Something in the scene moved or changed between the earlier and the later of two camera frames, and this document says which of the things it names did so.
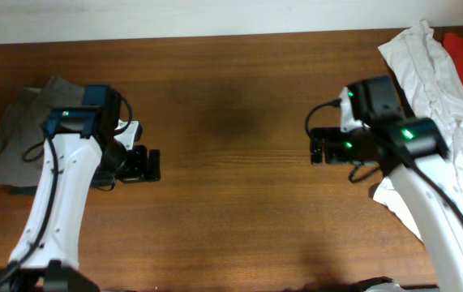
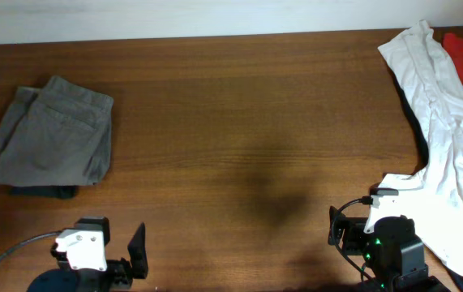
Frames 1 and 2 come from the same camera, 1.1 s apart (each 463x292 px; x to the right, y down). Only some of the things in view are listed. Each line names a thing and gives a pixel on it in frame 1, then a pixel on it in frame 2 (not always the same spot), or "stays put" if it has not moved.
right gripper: [334, 137] → [353, 229]
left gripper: [139, 169] → [126, 272]
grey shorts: [17, 156] stays put
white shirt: [420, 62] stays put
